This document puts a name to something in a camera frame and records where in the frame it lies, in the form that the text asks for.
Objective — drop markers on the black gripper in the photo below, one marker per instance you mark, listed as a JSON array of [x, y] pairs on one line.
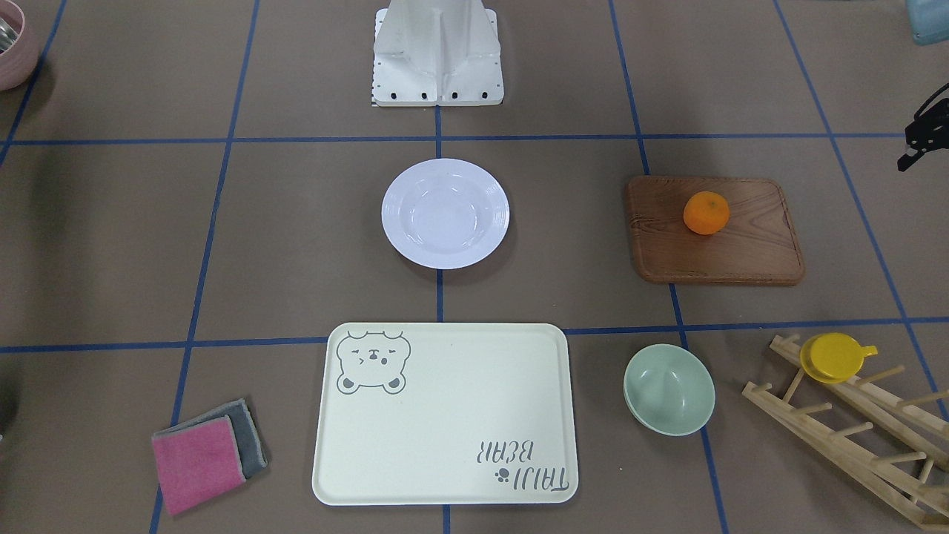
[[927, 136]]

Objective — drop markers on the orange fruit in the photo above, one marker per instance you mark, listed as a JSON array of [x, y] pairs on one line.
[[706, 212]]

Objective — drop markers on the white round plate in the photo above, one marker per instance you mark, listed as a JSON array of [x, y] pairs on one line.
[[445, 213]]

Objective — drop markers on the light blue arm joint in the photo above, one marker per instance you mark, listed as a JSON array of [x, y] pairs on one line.
[[928, 21]]

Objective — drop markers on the cream bear serving tray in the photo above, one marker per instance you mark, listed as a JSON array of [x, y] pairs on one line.
[[419, 414]]

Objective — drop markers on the brown wooden cutting board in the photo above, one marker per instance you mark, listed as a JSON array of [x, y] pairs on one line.
[[757, 247]]

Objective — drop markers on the yellow mug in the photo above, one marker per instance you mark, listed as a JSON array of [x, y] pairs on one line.
[[834, 357]]

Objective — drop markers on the green ceramic bowl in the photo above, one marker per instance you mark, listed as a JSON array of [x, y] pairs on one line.
[[668, 390]]

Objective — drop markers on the wooden dish drying rack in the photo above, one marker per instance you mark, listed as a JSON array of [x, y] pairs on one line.
[[898, 452]]

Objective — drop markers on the pink and grey cloth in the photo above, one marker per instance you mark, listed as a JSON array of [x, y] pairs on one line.
[[207, 456]]

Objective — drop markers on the pink bowl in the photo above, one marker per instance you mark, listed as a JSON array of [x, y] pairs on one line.
[[20, 55]]

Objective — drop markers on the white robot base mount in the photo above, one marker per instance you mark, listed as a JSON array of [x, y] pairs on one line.
[[436, 53]]

